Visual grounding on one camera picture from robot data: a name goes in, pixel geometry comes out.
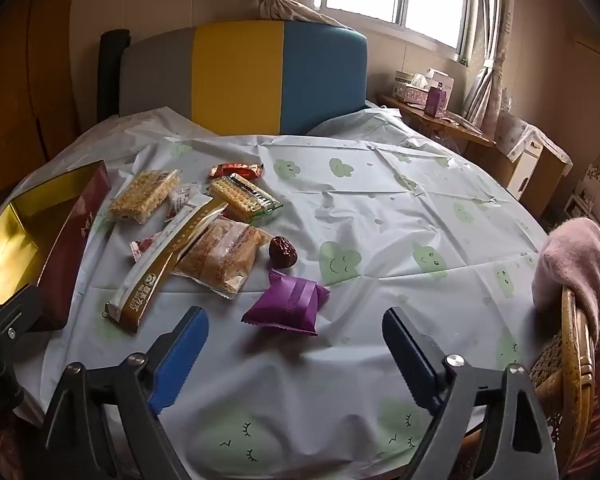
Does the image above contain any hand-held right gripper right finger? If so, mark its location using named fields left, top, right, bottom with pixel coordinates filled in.
left=382, top=306, right=561, bottom=480

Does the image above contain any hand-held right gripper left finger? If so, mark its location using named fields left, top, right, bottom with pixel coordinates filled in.
left=40, top=305, right=211, bottom=480

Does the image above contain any red gift box gold interior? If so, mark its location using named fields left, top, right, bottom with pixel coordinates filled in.
left=0, top=160, right=113, bottom=333

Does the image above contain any long white gold snack packet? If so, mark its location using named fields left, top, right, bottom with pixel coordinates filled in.
left=102, top=195, right=229, bottom=336

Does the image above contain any clear bread packet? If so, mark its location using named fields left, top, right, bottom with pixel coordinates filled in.
left=172, top=216, right=273, bottom=297

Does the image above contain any small red white snack packet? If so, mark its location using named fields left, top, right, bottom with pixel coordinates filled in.
left=129, top=234, right=168, bottom=263

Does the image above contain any purple snack packet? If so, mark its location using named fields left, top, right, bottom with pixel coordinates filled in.
left=241, top=268, right=331, bottom=336

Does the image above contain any dried red date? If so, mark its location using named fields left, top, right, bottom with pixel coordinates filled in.
left=269, top=235, right=298, bottom=268

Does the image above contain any small white red candy packet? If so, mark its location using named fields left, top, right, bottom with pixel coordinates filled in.
left=166, top=185, right=203, bottom=221

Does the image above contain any yellow millet crisp packet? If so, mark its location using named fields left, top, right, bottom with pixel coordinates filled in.
left=109, top=169, right=182, bottom=225

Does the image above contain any cracker packet green black wrapper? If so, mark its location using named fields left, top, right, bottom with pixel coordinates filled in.
left=209, top=172, right=283, bottom=225

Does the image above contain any small red foil snack packet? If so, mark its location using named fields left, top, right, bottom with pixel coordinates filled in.
left=208, top=162, right=264, bottom=181

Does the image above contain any white green cloud tablecloth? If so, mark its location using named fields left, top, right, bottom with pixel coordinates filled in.
left=0, top=105, right=551, bottom=480

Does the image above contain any rattan chair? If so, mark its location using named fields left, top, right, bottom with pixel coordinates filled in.
left=460, top=285, right=600, bottom=480

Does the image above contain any pink towel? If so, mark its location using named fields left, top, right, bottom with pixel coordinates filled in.
left=531, top=217, right=600, bottom=346

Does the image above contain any white brown cabinet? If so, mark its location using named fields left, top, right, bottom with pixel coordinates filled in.
left=495, top=110, right=573, bottom=216

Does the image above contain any wooden side table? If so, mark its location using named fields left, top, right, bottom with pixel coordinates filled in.
left=377, top=92, right=496, bottom=161

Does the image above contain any small purple box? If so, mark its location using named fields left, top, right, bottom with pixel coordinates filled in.
left=424, top=86, right=448, bottom=118

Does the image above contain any wooden wardrobe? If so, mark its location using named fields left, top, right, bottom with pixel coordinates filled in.
left=0, top=0, right=81, bottom=196

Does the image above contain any floral tissue box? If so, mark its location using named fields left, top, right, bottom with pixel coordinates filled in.
left=392, top=72, right=431, bottom=106

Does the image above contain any white box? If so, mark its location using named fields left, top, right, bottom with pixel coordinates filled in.
left=425, top=67, right=456, bottom=93

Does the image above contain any grey yellow blue headboard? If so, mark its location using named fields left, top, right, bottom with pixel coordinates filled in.
left=117, top=20, right=370, bottom=137

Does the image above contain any beige dotted curtain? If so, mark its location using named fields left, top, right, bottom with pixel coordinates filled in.
left=462, top=0, right=511, bottom=126

